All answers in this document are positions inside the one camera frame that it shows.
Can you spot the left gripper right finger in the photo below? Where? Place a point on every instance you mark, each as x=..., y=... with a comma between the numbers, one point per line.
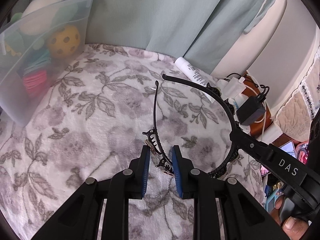
x=223, y=209

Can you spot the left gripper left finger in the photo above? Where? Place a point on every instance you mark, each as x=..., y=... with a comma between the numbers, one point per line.
x=100, y=209

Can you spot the black cat-ear headband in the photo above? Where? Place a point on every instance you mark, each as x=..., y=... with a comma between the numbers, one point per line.
x=154, y=143

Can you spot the pink plastic bangle stack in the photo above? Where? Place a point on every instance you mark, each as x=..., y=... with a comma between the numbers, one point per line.
x=35, y=83

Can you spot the teal plastic bangle stack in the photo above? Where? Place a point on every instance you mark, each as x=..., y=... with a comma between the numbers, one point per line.
x=38, y=61

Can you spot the yellow perforated plastic ball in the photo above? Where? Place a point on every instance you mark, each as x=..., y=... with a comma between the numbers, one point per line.
x=64, y=42

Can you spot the green dinosaur plush toy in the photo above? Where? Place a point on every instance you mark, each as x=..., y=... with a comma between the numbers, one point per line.
x=38, y=17

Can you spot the person's right hand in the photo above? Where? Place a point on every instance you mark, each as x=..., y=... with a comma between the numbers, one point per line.
x=293, y=227

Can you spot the black power adapter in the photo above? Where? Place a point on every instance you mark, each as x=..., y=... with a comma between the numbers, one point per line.
x=250, y=111

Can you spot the white power strip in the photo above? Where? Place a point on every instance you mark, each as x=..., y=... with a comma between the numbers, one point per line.
x=232, y=90

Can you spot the grey floral fleece blanket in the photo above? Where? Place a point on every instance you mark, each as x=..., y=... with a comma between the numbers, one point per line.
x=91, y=123

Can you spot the white cosmetic tube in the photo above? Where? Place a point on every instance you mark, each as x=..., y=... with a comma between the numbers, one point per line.
x=190, y=72

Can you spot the clear plastic storage bin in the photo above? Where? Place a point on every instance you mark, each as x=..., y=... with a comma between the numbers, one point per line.
x=36, y=48

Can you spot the pale green curtain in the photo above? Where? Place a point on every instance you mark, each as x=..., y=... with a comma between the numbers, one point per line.
x=201, y=31

